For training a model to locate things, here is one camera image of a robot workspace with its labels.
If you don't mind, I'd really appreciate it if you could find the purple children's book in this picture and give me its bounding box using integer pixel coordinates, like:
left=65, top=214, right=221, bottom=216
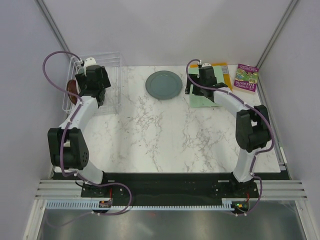
left=233, top=64, right=259, bottom=93

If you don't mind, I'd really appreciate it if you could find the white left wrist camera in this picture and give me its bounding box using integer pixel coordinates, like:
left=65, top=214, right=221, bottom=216
left=82, top=57, right=97, bottom=74

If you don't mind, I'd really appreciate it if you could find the dark red patterned plate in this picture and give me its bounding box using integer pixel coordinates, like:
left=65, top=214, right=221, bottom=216
left=66, top=79, right=79, bottom=105

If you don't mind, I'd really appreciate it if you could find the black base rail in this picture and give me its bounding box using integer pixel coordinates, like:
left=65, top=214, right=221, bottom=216
left=81, top=173, right=259, bottom=206

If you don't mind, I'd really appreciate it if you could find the white cable duct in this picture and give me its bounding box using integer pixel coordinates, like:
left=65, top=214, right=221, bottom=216
left=45, top=199, right=239, bottom=211

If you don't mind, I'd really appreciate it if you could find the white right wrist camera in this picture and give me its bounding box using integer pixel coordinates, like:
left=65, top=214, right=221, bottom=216
left=198, top=62, right=212, bottom=69

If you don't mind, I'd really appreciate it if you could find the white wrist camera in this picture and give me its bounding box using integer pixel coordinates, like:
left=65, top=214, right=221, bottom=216
left=82, top=57, right=97, bottom=74
left=198, top=62, right=212, bottom=69

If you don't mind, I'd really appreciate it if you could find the grey plate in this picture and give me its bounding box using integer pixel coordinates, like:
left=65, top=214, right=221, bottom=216
left=145, top=70, right=183, bottom=100

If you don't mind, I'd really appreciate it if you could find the green folder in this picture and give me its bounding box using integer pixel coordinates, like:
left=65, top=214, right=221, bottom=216
left=189, top=74, right=219, bottom=108

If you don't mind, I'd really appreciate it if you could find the white wire dish rack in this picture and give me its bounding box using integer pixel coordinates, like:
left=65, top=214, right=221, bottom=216
left=62, top=52, right=124, bottom=116

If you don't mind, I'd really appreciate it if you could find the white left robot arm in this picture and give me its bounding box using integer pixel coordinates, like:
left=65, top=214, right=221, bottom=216
left=47, top=63, right=111, bottom=197

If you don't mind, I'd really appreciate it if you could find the orange folder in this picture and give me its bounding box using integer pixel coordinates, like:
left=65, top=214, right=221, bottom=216
left=188, top=62, right=232, bottom=90

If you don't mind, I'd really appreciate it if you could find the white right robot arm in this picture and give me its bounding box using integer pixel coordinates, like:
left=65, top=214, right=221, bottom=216
left=186, top=63, right=275, bottom=197

